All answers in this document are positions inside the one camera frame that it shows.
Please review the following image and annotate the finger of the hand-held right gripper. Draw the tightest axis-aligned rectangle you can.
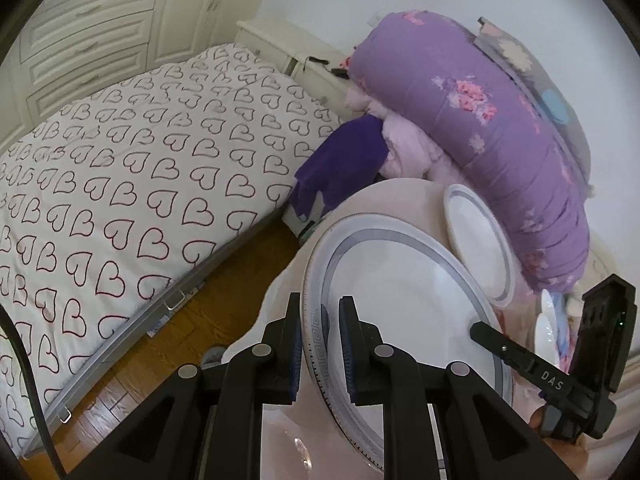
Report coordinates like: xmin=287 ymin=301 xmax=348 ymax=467
xmin=469 ymin=321 xmax=581 ymax=397

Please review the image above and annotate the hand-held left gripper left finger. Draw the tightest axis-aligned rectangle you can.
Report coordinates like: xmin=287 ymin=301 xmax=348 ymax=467
xmin=65 ymin=292 xmax=304 ymax=480

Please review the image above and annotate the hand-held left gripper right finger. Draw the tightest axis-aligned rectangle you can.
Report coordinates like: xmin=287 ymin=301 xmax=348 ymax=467
xmin=338 ymin=296 xmax=566 ymax=480

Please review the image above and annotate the large grey-rimmed white plate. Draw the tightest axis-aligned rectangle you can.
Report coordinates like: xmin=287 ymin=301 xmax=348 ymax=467
xmin=301 ymin=213 xmax=505 ymax=473

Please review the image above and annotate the small white deep plate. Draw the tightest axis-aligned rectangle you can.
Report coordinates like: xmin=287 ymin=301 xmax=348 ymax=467
xmin=443 ymin=183 xmax=517 ymax=309

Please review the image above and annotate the white bowl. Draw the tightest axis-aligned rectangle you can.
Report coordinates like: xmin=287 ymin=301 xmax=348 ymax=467
xmin=533 ymin=290 xmax=560 ymax=361

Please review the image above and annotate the grey slipper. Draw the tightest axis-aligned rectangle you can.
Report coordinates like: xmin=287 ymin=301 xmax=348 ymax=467
xmin=200 ymin=345 xmax=231 ymax=368

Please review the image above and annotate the dark purple cloth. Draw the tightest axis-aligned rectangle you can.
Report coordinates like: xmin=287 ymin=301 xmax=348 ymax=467
xmin=291 ymin=115 xmax=390 ymax=221

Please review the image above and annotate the light pink cloth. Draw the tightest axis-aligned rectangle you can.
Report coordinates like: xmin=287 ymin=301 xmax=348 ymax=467
xmin=345 ymin=85 xmax=466 ymax=196

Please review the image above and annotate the white heart-print bedsheet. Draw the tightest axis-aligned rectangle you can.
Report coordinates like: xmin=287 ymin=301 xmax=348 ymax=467
xmin=0 ymin=42 xmax=346 ymax=453

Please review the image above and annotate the purple floral quilt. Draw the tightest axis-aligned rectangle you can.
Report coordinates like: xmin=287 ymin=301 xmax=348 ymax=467
xmin=347 ymin=9 xmax=591 ymax=295

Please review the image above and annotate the cream nightstand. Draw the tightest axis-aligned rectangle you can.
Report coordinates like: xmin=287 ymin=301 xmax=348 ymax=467
xmin=235 ymin=19 xmax=361 ymax=121

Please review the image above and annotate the cream wardrobe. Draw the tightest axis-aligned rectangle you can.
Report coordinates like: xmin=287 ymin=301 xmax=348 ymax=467
xmin=0 ymin=0 xmax=281 ymax=136

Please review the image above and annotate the grey bed frame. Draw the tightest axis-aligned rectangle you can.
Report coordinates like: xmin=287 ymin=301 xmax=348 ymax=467
xmin=22 ymin=255 xmax=223 ymax=458

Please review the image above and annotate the black cable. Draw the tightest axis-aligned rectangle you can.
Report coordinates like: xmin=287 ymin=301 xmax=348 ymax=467
xmin=0 ymin=305 xmax=66 ymax=480

